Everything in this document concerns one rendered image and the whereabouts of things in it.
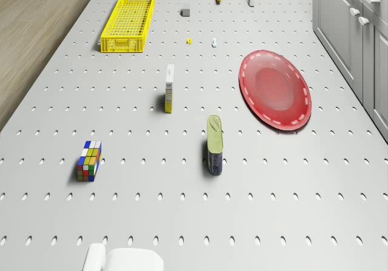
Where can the red plate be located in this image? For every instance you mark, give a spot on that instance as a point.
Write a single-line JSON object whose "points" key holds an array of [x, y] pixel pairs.
{"points": [[274, 89]]}

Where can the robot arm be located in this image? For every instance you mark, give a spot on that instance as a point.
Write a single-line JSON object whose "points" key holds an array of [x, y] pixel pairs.
{"points": [[133, 260]]}

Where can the yellow basket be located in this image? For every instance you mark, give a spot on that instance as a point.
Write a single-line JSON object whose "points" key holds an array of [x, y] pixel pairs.
{"points": [[121, 45]]}

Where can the grey cube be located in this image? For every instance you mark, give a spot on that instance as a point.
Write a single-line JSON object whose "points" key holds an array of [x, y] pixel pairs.
{"points": [[185, 12]]}

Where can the white cabinet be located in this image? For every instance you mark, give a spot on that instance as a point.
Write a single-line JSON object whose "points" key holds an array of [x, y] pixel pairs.
{"points": [[339, 25]]}

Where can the puzzle cube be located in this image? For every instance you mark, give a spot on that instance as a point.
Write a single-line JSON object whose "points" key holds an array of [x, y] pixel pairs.
{"points": [[88, 162]]}

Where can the flat-sided can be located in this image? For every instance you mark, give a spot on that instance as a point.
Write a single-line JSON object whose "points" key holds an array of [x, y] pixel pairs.
{"points": [[215, 149]]}

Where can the white and yellow box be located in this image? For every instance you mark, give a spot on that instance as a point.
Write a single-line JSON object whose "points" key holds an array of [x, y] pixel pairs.
{"points": [[169, 92]]}

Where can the bolt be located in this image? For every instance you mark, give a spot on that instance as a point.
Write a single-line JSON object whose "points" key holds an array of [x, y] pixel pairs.
{"points": [[214, 42]]}

